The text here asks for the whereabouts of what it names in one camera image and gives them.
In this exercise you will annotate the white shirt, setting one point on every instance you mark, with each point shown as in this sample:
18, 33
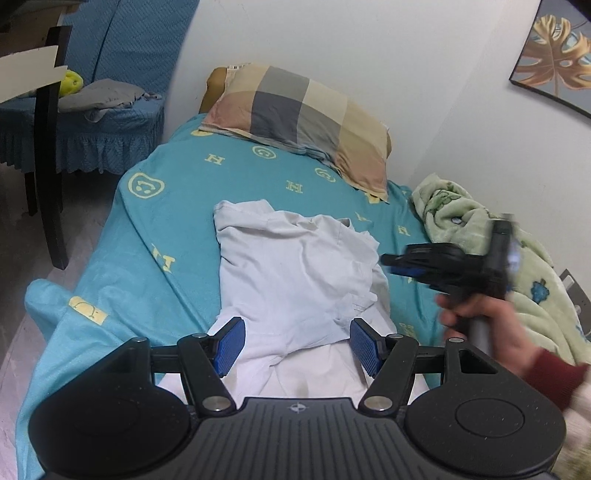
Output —
295, 277

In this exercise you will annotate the yellow-green plush toy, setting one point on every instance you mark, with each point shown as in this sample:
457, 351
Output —
70, 83

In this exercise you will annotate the framed leaf wall picture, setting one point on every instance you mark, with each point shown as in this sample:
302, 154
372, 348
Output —
554, 50

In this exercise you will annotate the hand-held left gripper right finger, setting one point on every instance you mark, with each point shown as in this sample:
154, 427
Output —
364, 346

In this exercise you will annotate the person's right forearm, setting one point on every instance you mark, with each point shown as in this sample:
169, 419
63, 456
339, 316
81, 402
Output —
554, 378

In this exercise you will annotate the grey metal bracket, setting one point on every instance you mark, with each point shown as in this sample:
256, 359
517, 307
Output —
575, 290

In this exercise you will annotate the blue covered chair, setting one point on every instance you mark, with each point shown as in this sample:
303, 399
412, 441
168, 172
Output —
147, 41
78, 50

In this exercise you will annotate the dark wooden chair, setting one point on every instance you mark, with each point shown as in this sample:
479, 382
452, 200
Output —
51, 184

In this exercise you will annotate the checked pillow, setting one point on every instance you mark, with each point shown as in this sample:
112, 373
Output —
295, 110

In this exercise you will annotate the person's right hand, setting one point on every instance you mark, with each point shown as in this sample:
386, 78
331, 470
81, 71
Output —
503, 332

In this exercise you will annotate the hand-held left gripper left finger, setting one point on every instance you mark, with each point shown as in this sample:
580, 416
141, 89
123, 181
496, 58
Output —
228, 346

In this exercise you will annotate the bed with teal sheet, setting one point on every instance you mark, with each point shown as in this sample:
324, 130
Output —
161, 230

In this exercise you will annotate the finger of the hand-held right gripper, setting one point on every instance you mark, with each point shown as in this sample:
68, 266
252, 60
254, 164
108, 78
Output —
425, 254
429, 279

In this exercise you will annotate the mustard pillow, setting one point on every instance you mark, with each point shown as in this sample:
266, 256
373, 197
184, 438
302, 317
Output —
212, 87

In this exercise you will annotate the grey cloth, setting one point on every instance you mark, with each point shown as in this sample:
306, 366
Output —
101, 94

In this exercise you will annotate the pale green fleece blanket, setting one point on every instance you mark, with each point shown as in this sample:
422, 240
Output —
461, 217

